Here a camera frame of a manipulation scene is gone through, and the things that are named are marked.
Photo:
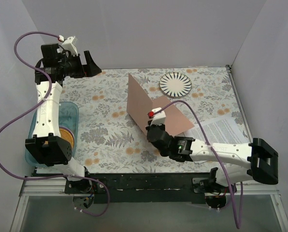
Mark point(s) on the printed paper sheet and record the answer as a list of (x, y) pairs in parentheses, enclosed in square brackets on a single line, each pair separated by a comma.
[(222, 129)]

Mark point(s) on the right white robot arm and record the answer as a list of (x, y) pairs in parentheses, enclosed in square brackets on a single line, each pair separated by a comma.
[(256, 160)]

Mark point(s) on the floral tablecloth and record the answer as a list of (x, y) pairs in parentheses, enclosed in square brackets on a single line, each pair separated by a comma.
[(108, 139)]

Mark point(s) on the pink file folder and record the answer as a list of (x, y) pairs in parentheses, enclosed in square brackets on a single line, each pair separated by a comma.
[(139, 104)]

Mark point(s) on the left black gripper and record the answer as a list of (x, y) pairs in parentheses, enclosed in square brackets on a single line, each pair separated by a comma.
[(85, 66)]

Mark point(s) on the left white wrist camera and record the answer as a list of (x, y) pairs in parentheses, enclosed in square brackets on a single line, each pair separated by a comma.
[(69, 44)]

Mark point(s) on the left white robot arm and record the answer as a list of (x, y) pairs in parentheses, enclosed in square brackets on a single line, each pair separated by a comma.
[(58, 153)]

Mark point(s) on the orange woven coaster dish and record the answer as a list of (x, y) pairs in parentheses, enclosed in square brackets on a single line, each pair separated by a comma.
[(64, 133)]

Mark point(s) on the white plate blue stripes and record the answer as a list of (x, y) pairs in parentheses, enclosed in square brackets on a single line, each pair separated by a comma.
[(175, 84)]

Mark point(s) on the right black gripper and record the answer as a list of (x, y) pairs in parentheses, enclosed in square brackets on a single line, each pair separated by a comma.
[(152, 135)]

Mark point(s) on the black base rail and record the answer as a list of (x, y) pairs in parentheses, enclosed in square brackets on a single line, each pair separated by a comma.
[(155, 187)]

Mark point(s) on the teal plastic tray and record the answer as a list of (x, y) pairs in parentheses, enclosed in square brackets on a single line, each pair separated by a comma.
[(68, 118)]

